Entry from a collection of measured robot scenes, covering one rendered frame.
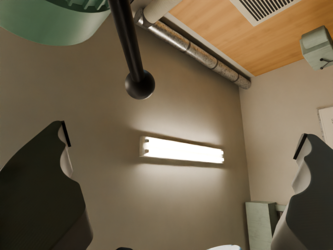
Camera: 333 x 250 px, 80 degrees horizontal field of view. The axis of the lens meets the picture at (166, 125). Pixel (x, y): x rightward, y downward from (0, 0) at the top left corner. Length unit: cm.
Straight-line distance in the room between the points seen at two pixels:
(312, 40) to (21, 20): 220
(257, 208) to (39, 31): 295
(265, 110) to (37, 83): 289
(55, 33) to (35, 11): 4
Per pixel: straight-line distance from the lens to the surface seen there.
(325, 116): 312
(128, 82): 23
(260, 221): 305
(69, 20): 28
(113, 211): 169
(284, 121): 324
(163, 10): 203
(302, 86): 331
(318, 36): 230
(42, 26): 29
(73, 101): 164
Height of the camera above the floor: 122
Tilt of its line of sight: 45 degrees up
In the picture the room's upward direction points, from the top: 106 degrees counter-clockwise
